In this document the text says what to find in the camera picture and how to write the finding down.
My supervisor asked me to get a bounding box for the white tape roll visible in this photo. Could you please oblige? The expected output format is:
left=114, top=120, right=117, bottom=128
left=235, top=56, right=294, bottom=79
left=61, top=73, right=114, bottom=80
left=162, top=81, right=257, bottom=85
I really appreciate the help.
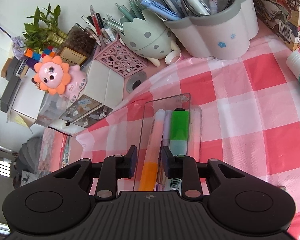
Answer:
left=165, top=49, right=181, bottom=64

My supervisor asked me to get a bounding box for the window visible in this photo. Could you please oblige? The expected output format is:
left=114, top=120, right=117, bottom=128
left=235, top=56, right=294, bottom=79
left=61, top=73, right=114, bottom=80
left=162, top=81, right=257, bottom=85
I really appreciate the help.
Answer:
left=0, top=159, right=12, bottom=179

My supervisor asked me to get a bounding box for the clear plastic box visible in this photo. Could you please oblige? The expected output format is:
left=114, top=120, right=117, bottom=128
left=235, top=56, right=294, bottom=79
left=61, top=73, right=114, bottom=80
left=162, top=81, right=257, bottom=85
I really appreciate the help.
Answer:
left=132, top=93, right=202, bottom=192

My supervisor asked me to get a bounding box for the purple sachet bag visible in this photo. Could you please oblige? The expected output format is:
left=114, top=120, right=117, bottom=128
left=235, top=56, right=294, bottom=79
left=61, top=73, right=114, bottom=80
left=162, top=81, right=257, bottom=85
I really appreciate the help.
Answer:
left=11, top=36, right=27, bottom=60

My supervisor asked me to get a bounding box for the pink checkered tablecloth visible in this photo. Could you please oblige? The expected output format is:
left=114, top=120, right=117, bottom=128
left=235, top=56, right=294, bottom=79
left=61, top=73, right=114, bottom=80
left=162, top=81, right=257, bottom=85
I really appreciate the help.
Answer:
left=75, top=34, right=300, bottom=240

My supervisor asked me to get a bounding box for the black drawer side cable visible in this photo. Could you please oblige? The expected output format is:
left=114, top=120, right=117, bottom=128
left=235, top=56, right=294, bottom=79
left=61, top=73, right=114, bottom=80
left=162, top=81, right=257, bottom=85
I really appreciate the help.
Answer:
left=46, top=126, right=73, bottom=137

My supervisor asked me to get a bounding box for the grey desk cable grommet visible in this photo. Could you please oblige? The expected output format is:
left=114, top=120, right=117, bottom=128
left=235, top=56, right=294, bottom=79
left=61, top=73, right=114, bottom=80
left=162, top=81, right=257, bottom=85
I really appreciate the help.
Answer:
left=126, top=71, right=147, bottom=93

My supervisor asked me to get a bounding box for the pink mesh pen holder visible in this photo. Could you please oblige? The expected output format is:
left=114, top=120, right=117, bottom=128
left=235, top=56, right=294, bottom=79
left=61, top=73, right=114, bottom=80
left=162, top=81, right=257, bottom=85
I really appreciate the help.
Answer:
left=94, top=35, right=148, bottom=78

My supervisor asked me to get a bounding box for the bundle of green pens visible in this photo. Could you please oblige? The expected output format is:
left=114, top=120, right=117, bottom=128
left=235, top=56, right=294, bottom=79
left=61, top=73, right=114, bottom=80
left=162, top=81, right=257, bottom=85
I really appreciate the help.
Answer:
left=115, top=0, right=145, bottom=24

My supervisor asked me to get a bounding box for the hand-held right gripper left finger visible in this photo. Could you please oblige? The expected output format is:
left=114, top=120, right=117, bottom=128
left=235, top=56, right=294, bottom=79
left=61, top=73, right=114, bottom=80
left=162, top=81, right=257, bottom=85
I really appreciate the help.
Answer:
left=61, top=146, right=138, bottom=202

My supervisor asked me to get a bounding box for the grey white flower pen holder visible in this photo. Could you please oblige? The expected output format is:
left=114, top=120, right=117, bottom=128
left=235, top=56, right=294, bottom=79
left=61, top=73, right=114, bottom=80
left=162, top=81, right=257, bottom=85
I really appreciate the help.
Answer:
left=162, top=0, right=259, bottom=60

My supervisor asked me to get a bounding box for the dark grey cloth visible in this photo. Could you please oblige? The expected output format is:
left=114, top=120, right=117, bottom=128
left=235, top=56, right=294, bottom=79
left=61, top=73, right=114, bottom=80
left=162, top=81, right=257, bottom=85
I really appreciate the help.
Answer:
left=15, top=137, right=44, bottom=173

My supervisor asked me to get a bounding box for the white cardboard box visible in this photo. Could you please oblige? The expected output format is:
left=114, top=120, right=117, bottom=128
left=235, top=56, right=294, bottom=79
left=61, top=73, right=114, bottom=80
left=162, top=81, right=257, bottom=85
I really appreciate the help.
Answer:
left=9, top=82, right=49, bottom=120

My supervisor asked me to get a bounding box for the pink lion toy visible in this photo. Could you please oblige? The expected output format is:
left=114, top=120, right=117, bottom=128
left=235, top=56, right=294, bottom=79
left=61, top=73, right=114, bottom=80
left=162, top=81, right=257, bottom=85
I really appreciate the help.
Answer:
left=31, top=55, right=88, bottom=103

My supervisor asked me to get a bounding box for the white drawer unit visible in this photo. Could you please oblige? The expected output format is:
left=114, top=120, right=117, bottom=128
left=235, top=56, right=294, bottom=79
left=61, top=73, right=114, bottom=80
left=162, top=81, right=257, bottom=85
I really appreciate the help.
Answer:
left=57, top=59, right=127, bottom=130

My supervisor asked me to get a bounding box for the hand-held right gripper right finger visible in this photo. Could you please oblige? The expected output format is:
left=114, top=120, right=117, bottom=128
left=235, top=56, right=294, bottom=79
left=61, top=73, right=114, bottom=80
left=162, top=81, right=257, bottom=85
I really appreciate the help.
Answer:
left=162, top=146, right=237, bottom=202

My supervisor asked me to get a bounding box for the purple cartoon dome pen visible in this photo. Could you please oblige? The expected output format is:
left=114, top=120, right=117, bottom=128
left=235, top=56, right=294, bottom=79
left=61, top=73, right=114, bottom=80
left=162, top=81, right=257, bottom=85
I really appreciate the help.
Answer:
left=161, top=109, right=173, bottom=150

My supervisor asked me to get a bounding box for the wooden text plaque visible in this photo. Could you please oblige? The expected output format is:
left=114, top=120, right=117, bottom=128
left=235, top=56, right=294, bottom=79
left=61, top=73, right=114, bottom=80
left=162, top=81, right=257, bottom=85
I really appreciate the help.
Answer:
left=59, top=46, right=87, bottom=67

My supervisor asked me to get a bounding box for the green highlighter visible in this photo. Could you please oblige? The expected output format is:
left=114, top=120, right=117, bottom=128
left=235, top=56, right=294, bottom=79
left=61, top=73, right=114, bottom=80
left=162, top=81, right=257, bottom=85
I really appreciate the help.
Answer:
left=164, top=109, right=190, bottom=192

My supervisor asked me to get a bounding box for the clear pouch of yellow clips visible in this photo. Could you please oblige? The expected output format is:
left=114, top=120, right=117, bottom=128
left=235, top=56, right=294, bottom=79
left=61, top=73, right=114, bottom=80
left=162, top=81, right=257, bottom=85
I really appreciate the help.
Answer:
left=7, top=110, right=33, bottom=130

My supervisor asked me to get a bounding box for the orange highlighter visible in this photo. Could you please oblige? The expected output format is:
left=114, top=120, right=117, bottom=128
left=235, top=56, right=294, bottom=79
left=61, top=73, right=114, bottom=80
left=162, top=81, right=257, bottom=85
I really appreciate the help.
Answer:
left=139, top=109, right=166, bottom=192

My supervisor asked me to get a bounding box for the pink spine cartoon book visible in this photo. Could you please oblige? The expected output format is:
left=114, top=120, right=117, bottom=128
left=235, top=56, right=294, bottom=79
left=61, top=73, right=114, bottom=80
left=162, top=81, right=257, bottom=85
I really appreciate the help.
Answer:
left=249, top=0, right=300, bottom=52

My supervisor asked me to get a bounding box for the colourful puzzle cube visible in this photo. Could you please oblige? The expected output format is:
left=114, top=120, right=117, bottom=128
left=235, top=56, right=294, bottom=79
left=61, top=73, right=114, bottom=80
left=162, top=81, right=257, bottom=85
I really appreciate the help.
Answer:
left=24, top=45, right=59, bottom=62

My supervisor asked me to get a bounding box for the bundle of dark pens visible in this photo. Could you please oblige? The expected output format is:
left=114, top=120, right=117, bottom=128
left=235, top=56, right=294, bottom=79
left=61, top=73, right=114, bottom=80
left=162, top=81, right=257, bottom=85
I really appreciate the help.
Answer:
left=81, top=5, right=124, bottom=48

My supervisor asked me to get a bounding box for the stack of grey boxes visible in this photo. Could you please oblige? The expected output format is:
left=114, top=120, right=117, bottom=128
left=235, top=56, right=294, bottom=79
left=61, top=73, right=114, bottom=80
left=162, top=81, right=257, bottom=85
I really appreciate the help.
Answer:
left=0, top=56, right=35, bottom=113

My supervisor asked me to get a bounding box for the lucky bamboo plant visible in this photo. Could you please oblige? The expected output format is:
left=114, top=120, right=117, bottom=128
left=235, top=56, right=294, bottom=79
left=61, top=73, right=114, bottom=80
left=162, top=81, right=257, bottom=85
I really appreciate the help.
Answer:
left=22, top=4, right=97, bottom=63

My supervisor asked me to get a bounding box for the green egg pen holder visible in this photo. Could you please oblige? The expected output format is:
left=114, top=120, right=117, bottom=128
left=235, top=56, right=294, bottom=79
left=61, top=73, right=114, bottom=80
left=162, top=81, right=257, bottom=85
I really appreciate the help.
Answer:
left=119, top=9, right=182, bottom=67

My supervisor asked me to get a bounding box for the clear storage box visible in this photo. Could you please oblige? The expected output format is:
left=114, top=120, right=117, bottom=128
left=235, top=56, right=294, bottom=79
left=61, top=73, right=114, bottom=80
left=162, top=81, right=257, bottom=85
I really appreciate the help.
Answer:
left=35, top=92, right=73, bottom=128

